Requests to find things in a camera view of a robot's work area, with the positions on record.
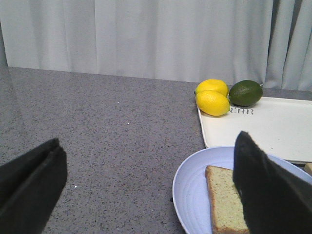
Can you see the white rectangular tray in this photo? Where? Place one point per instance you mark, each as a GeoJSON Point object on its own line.
{"type": "Point", "coordinates": [280, 127]}

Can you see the yellow lemon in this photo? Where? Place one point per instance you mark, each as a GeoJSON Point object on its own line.
{"type": "Point", "coordinates": [212, 103]}
{"type": "Point", "coordinates": [213, 85]}

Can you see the green lime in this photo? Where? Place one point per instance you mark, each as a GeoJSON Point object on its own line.
{"type": "Point", "coordinates": [245, 93]}

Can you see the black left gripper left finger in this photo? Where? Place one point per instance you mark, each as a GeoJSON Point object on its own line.
{"type": "Point", "coordinates": [30, 186]}

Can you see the light blue round plate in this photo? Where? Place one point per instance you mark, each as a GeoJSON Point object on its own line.
{"type": "Point", "coordinates": [190, 189]}

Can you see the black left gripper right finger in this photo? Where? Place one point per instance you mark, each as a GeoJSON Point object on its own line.
{"type": "Point", "coordinates": [275, 201]}

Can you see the grey curtain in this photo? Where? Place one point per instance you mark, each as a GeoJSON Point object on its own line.
{"type": "Point", "coordinates": [269, 41]}

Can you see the front yellow lemon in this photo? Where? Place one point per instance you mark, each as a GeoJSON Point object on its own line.
{"type": "Point", "coordinates": [212, 103]}

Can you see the rear yellow lemon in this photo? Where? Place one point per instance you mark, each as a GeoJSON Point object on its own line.
{"type": "Point", "coordinates": [213, 85]}

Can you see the wooden cutting board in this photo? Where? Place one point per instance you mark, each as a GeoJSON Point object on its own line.
{"type": "Point", "coordinates": [308, 168]}

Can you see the bottom bread slice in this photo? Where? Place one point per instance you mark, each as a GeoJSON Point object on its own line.
{"type": "Point", "coordinates": [226, 209]}

